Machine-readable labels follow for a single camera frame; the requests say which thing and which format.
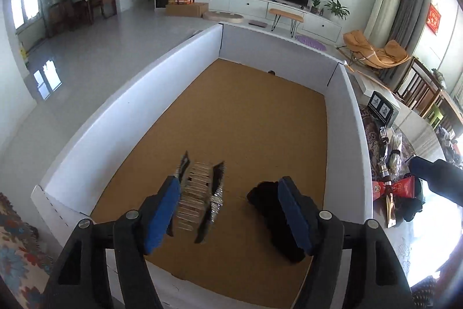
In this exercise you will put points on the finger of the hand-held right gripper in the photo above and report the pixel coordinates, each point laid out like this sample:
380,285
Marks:
437,178

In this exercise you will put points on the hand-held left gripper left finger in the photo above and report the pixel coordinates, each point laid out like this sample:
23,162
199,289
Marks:
162,211

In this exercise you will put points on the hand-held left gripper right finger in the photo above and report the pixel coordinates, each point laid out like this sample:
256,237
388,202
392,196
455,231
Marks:
294,215

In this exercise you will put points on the black cloth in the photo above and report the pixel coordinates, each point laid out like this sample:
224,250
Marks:
269,218

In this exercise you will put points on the silver metal clip packet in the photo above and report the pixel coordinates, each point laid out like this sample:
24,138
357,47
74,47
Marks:
197,182

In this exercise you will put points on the large white cork-bottomed box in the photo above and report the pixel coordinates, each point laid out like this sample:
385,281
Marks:
235,106

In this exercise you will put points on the black soft item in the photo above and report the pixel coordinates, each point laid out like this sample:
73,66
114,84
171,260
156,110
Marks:
412,202

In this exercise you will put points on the red and gold packet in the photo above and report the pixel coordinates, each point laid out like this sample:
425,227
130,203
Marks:
396,187

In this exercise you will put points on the dark bottle-shaped items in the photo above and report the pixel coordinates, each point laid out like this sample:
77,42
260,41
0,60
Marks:
385,153

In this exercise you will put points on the cluttered wooden side table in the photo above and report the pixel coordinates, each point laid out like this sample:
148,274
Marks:
450,110

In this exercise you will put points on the black printed box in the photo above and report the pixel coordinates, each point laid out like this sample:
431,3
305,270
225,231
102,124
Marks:
383,110

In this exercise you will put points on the dark wooden slatted chair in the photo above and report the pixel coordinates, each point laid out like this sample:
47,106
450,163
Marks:
416,88

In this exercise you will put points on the white flat board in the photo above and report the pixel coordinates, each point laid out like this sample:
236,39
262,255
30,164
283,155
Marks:
370,84

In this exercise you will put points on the orange rocking chair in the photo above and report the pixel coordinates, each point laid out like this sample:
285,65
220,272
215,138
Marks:
383,55

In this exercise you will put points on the floral patterned cloth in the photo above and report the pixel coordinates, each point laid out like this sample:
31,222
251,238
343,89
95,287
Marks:
18,251

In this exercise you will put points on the grey curtain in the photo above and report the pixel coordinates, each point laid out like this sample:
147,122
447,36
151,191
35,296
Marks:
412,12

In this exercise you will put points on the purple floor mat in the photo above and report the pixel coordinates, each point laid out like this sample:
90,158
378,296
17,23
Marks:
311,43

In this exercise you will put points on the covered standing air conditioner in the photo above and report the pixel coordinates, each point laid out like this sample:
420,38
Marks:
383,5

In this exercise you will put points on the grey flat floor scale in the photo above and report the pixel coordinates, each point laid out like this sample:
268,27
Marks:
257,23

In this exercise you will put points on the large leafy potted plant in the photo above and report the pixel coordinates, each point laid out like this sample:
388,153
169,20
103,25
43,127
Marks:
336,7

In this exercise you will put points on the wooden bench with metal legs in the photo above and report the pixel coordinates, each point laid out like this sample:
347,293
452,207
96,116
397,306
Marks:
285,14

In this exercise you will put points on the brown cardboard box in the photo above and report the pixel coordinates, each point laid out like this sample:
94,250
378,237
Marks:
186,10

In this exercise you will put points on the round beige cushion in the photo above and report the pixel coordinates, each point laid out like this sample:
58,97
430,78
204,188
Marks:
222,16

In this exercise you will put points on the small potted plant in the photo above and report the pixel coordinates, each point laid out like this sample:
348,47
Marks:
315,4

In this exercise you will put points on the white television cabinet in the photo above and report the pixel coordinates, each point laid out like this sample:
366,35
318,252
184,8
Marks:
238,3

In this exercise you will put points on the red wall hanging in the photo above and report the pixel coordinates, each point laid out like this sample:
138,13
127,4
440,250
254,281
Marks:
434,17

